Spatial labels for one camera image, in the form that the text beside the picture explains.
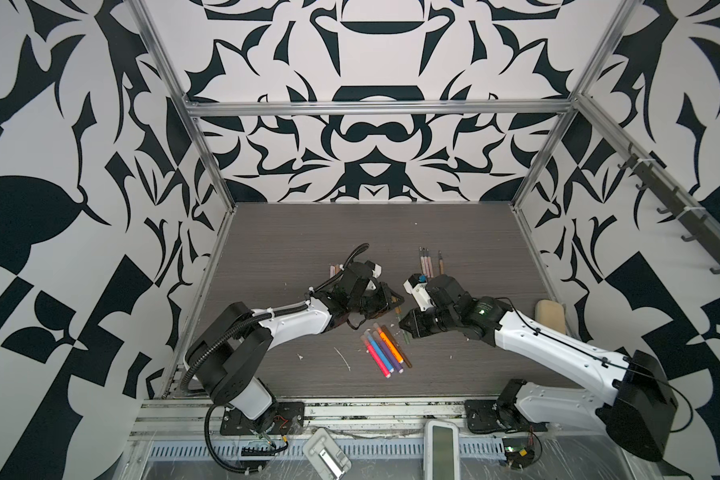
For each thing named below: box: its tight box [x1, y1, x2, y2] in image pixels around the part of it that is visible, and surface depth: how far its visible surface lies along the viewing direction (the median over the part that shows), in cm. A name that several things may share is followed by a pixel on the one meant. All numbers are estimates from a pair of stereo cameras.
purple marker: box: [372, 331, 404, 374], surface depth 86 cm
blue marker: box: [365, 328, 395, 373], surface depth 86 cm
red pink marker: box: [360, 334, 391, 379], surface depth 85 cm
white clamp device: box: [303, 428, 352, 480], surface depth 70 cm
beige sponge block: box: [534, 299, 566, 335], surface depth 91 cm
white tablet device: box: [423, 419, 461, 480], surface depth 68 cm
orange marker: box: [373, 322, 404, 364], surface depth 87 cm
